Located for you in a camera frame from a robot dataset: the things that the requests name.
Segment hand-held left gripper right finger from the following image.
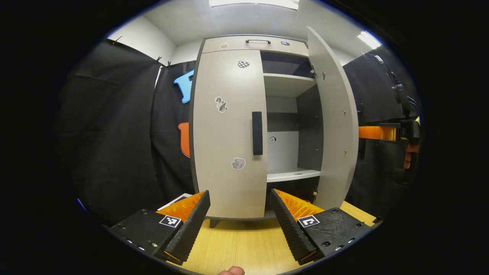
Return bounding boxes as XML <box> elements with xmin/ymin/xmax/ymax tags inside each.
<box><xmin>269</xmin><ymin>188</ymin><xmax>373</xmax><ymax>266</ymax></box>

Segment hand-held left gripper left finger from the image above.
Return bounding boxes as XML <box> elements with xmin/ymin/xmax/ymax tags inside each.
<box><xmin>103</xmin><ymin>190</ymin><xmax>211</xmax><ymax>266</ymax></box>

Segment grey cabinet door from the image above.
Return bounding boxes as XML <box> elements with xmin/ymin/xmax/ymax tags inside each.
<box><xmin>192</xmin><ymin>50</ymin><xmax>269</xmax><ymax>220</ymax></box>
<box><xmin>307</xmin><ymin>26</ymin><xmax>359</xmax><ymax>210</ymax></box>

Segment black door handle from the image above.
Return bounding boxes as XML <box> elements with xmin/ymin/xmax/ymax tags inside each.
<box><xmin>252</xmin><ymin>112</ymin><xmax>263</xmax><ymax>155</ymax></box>

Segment grey double-door shoe cabinet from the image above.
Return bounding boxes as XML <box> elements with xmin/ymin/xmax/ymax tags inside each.
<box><xmin>189</xmin><ymin>26</ymin><xmax>359</xmax><ymax>229</ymax></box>

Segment grey cabinet shelf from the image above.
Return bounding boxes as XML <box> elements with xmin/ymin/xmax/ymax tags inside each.
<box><xmin>263</xmin><ymin>73</ymin><xmax>317</xmax><ymax>97</ymax></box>
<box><xmin>266</xmin><ymin>168</ymin><xmax>321</xmax><ymax>183</ymax></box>

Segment white paper sheet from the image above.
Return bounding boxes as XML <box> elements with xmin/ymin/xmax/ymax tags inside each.
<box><xmin>157</xmin><ymin>193</ymin><xmax>193</xmax><ymax>210</ymax></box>

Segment small ceiling light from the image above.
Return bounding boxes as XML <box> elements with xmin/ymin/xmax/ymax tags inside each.
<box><xmin>357</xmin><ymin>31</ymin><xmax>382</xmax><ymax>49</ymax></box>

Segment long ceiling light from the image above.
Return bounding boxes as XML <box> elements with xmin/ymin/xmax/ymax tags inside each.
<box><xmin>209</xmin><ymin>0</ymin><xmax>299</xmax><ymax>10</ymax></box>

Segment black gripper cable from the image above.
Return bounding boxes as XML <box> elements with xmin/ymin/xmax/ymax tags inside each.
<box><xmin>374</xmin><ymin>55</ymin><xmax>417</xmax><ymax>115</ymax></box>

